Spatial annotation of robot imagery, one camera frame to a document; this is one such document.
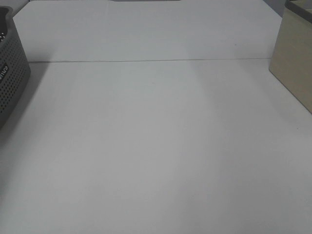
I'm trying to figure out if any beige wooden box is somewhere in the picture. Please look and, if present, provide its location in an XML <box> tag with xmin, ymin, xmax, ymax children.
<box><xmin>269</xmin><ymin>0</ymin><xmax>312</xmax><ymax>112</ymax></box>

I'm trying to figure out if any grey perforated plastic basket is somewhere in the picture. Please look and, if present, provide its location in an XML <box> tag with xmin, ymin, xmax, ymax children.
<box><xmin>0</xmin><ymin>6</ymin><xmax>31</xmax><ymax>127</ymax></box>

